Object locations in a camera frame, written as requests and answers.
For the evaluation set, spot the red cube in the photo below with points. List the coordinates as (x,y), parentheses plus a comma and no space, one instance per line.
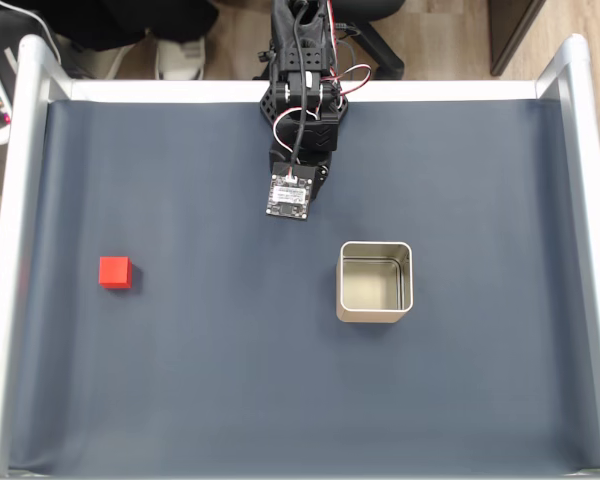
(115,272)

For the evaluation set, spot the square metal tin container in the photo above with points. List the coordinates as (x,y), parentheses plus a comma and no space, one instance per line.
(370,285)

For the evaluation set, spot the black office chair base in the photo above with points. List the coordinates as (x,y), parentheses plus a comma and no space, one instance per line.
(380,45)

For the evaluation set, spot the person's foot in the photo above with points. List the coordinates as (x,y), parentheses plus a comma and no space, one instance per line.
(180,57)
(105,62)

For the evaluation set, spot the blue grey table mat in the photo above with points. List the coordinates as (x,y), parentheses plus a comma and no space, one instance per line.
(280,390)

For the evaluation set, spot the dark brown cabinet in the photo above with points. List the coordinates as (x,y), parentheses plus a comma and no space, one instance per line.
(515,30)

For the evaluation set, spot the person's leg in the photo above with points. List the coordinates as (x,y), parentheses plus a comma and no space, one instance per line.
(130,20)

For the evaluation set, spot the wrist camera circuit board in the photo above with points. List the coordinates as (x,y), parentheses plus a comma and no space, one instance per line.
(287,195)

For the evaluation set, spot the white metal table frame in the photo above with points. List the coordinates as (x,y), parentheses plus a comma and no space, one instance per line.
(130,90)

